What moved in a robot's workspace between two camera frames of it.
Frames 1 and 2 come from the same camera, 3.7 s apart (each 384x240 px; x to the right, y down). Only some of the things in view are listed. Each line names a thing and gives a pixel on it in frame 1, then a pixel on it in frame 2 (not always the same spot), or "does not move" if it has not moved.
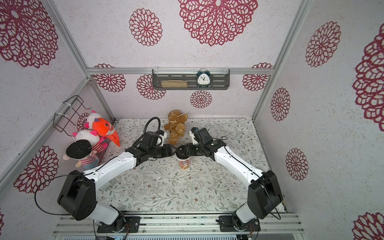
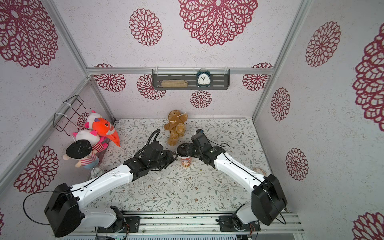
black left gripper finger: x=174 y=149 -> x=170 y=153
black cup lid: x=182 y=153 does not move
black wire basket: x=67 y=117 does not move
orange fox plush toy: x=103 y=128 does not move
